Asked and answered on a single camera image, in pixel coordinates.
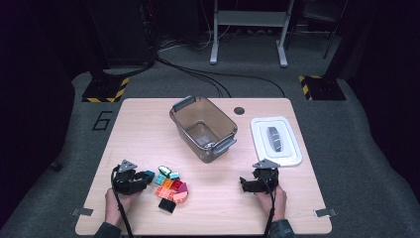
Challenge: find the white metal stand frame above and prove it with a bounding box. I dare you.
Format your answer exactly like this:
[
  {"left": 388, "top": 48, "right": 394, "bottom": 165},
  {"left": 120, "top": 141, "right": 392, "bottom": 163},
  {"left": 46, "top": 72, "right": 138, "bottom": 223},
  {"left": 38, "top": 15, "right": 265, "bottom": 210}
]
[{"left": 209, "top": 0, "right": 295, "bottom": 68}]

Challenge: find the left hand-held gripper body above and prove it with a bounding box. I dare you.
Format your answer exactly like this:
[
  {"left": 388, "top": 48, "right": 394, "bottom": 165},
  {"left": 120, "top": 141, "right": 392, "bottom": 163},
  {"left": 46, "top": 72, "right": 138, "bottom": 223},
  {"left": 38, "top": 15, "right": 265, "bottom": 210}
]
[{"left": 112, "top": 159, "right": 149, "bottom": 196}]

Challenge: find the thin black floor cable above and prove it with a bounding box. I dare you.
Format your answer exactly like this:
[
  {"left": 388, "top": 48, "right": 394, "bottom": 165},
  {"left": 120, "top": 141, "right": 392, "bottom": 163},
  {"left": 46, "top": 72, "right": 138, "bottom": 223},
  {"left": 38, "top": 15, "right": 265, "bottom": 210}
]
[{"left": 197, "top": 70, "right": 286, "bottom": 99}]

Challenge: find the black building block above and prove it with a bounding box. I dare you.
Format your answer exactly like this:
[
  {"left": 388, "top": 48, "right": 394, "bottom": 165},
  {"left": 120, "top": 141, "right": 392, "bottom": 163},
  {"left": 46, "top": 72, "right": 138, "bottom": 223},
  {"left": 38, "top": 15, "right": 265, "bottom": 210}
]
[{"left": 157, "top": 197, "right": 177, "bottom": 214}]

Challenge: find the white box lid grey handle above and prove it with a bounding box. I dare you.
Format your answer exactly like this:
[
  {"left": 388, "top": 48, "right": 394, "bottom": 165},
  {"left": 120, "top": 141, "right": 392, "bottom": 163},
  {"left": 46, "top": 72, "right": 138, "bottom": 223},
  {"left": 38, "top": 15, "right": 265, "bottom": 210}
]
[{"left": 250, "top": 115, "right": 303, "bottom": 169}]

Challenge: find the left hand-held gripper black cable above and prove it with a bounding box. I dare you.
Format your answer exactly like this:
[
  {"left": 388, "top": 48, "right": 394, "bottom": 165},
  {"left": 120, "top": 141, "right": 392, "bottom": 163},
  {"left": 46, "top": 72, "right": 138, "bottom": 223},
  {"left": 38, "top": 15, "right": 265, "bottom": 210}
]
[{"left": 111, "top": 166, "right": 135, "bottom": 238}]

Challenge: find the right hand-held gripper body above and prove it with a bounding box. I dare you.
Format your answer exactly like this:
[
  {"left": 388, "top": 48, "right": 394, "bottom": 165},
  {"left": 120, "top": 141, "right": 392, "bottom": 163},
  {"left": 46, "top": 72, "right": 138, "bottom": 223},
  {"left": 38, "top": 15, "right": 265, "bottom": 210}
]
[{"left": 251, "top": 158, "right": 281, "bottom": 194}]

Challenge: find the hand-held gripper black cable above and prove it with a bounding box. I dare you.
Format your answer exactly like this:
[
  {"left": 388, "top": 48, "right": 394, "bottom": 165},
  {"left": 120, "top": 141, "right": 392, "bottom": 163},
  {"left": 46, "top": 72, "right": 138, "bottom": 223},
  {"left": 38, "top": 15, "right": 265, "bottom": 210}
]
[
  {"left": 111, "top": 166, "right": 135, "bottom": 238},
  {"left": 262, "top": 177, "right": 277, "bottom": 238}
]

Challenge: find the rounded pink building block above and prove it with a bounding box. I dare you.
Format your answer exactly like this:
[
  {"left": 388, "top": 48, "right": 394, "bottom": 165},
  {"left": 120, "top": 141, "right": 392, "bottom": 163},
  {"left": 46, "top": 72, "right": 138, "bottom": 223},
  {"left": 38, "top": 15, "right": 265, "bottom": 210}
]
[{"left": 171, "top": 190, "right": 189, "bottom": 204}]

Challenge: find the person's right hand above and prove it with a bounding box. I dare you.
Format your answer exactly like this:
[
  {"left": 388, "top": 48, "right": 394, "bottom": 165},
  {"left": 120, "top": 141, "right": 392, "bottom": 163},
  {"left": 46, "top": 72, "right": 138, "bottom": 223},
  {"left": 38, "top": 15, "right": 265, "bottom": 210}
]
[{"left": 256, "top": 184, "right": 288, "bottom": 222}]

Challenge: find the black floor cable bundle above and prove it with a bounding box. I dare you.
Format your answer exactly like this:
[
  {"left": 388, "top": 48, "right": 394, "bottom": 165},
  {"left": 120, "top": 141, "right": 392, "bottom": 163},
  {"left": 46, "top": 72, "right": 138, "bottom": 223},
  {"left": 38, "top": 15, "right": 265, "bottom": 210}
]
[{"left": 154, "top": 55, "right": 233, "bottom": 99}]

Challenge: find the person's left hand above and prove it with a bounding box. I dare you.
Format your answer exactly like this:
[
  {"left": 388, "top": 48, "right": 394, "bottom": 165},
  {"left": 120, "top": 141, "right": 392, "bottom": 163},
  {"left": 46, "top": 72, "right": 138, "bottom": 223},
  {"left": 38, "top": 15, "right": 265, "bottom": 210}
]
[{"left": 104, "top": 187, "right": 142, "bottom": 226}]

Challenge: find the right hand-held gripper black cable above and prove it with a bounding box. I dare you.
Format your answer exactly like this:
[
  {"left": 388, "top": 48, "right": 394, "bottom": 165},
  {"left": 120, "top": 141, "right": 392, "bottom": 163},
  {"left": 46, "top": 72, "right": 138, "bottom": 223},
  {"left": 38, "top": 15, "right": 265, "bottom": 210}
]
[{"left": 262, "top": 177, "right": 277, "bottom": 238}]

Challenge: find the clear brown storage box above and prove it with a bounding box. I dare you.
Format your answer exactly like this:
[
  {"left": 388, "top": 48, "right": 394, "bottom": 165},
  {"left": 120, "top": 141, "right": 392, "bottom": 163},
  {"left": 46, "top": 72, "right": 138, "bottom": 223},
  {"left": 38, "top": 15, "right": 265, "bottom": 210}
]
[{"left": 168, "top": 95, "right": 239, "bottom": 165}]

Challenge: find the black yellow-striped stand base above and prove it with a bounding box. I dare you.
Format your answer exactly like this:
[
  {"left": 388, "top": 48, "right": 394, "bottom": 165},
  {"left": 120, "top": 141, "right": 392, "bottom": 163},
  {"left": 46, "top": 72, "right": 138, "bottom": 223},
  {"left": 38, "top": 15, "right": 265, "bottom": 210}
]
[
  {"left": 298, "top": 74, "right": 348, "bottom": 102},
  {"left": 81, "top": 75, "right": 131, "bottom": 103}
]

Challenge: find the salmon building block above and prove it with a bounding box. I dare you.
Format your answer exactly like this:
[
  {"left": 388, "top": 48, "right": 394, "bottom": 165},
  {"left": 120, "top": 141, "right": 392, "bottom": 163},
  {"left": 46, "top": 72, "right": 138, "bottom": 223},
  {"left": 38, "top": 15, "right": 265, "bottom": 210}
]
[{"left": 155, "top": 185, "right": 178, "bottom": 201}]

